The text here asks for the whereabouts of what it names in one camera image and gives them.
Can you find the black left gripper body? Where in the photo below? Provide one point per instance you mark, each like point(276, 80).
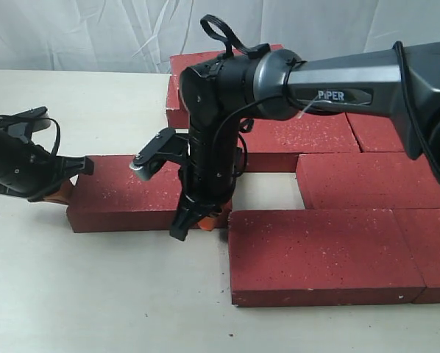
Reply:
point(28, 171)

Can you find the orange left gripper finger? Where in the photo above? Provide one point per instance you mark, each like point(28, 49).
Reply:
point(62, 195)

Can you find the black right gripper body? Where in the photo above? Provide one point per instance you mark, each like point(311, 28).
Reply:
point(207, 179)

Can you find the long red brick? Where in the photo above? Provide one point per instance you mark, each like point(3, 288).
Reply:
point(114, 199)

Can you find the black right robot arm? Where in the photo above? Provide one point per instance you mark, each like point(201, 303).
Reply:
point(223, 97)

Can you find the red brick back row middle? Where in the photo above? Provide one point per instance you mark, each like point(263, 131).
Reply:
point(274, 146)

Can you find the red brick row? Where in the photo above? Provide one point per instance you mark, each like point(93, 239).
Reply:
point(274, 146)
point(176, 114)

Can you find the red brick back row left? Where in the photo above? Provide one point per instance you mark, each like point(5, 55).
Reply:
point(176, 114)

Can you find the large red brick front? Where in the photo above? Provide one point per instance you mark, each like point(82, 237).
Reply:
point(302, 258)

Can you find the pale blue backdrop cloth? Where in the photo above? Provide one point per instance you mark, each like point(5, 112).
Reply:
point(141, 36)

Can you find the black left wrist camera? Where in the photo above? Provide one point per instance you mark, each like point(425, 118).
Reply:
point(24, 124)

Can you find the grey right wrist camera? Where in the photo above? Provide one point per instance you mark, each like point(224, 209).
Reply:
point(167, 145)

